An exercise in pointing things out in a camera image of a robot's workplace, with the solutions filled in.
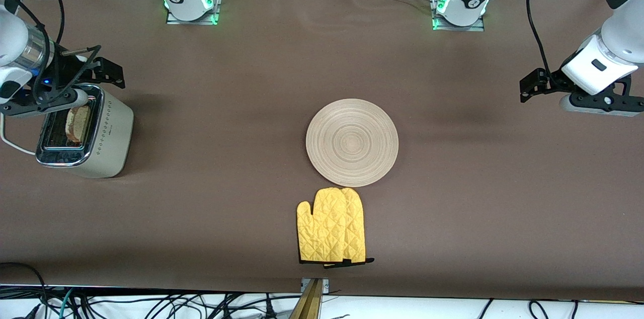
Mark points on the slice of brown bread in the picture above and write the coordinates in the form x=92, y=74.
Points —
x=78, y=125

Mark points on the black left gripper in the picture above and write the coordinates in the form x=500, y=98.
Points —
x=552, y=83

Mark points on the wooden bar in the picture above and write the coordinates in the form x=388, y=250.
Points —
x=308, y=304

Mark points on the cream and chrome toaster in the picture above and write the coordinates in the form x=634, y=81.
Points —
x=108, y=143

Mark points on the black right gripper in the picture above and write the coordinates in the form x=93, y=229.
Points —
x=67, y=70

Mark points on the round wooden plate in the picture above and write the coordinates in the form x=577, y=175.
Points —
x=352, y=143

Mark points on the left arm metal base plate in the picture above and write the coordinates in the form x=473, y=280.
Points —
x=437, y=4

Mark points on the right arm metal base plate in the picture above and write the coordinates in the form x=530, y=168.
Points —
x=214, y=4

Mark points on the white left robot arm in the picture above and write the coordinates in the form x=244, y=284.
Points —
x=604, y=62

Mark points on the yellow quilted oven mitt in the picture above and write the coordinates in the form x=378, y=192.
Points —
x=322, y=228
x=357, y=228

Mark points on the small metal table bracket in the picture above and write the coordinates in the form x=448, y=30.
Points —
x=326, y=286

